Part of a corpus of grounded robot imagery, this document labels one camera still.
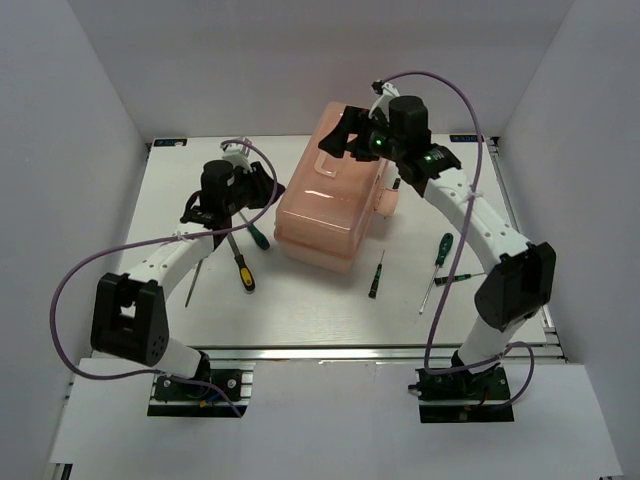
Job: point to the right blue label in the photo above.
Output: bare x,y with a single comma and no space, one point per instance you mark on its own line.
463,138

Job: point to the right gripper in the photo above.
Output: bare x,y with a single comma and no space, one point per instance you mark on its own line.
335,143

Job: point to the left blue label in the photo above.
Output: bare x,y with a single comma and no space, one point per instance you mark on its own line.
179,142

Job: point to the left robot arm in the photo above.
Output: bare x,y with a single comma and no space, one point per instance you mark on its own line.
130,319

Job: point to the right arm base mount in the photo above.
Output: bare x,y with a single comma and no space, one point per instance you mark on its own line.
462,398

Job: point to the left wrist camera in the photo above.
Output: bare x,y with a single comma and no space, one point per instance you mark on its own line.
237,151

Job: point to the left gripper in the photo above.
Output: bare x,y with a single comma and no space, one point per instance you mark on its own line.
267,190

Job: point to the short green screwdriver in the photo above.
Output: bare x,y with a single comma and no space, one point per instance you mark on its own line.
258,237

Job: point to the small precision screwdriver upright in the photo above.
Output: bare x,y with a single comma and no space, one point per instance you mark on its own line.
372,294

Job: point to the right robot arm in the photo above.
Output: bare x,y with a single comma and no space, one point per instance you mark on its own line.
519,273

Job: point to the pink plastic toolbox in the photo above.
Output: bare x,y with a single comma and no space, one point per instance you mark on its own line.
324,214

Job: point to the blue label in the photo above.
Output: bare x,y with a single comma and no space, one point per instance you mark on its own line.
463,138
179,142

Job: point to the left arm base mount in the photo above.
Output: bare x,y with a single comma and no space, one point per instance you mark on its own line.
177,400

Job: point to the small precision screwdriver angled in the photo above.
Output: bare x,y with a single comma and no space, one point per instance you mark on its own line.
441,281

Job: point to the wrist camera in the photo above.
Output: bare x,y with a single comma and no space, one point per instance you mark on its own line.
385,92
237,151

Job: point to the long green screwdriver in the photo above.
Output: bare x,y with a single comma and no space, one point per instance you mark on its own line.
444,248

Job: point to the yellow black handled file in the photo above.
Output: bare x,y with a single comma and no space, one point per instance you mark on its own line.
245,273

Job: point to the yellow black long screwdriver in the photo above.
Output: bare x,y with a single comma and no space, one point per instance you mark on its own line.
193,283

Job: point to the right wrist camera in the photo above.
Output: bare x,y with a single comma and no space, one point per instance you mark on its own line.
385,92

